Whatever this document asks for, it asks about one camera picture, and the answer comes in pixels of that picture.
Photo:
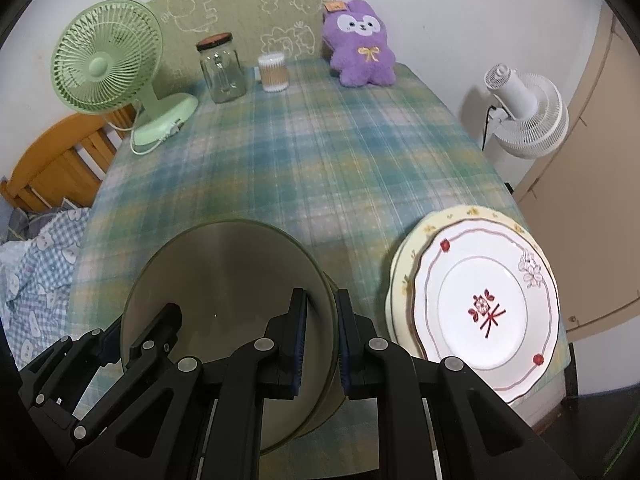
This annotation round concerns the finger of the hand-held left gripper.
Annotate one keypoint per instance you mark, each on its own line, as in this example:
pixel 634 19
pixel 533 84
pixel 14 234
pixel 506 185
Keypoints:
pixel 45 385
pixel 160 325

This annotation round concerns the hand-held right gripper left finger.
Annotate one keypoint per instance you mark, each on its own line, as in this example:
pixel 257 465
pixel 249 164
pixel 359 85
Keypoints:
pixel 299 345

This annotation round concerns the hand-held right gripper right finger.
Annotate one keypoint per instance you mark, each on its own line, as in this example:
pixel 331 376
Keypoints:
pixel 345 345

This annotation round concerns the floral grey ceramic bowl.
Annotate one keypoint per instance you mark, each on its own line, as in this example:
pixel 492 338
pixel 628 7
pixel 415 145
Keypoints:
pixel 225 280

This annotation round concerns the red-rimmed white plate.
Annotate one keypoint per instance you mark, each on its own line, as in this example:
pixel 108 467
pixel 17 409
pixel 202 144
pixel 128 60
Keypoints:
pixel 475 280

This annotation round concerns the scalloped cream plate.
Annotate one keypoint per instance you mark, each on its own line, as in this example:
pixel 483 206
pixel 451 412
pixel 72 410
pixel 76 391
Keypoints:
pixel 395 285

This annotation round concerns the blue checked blanket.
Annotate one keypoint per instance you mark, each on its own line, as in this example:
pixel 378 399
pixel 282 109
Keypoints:
pixel 40 270

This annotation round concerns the plaid tablecloth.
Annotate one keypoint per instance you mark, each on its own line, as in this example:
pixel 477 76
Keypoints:
pixel 300 160

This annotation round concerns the glass jar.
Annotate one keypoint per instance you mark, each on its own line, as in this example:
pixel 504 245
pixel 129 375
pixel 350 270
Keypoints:
pixel 222 80

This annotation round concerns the green desk fan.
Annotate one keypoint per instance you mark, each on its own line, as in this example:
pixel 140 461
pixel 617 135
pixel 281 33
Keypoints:
pixel 100 67

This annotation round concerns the cotton swab container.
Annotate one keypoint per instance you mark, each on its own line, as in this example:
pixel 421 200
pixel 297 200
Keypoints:
pixel 274 77

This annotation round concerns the purple plush toy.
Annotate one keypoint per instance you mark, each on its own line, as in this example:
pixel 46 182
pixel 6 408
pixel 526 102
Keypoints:
pixel 357 60

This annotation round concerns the beige door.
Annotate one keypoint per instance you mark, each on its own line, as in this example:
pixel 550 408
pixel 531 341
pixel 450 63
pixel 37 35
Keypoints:
pixel 600 210

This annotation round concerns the white clip fan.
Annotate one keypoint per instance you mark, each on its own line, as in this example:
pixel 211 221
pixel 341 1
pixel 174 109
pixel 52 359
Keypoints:
pixel 540 120

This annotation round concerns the orange wooden frame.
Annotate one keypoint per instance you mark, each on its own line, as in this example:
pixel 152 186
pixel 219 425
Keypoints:
pixel 55 160

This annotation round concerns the green cartoon wall mat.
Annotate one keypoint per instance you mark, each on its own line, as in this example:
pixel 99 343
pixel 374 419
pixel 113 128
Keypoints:
pixel 240 10

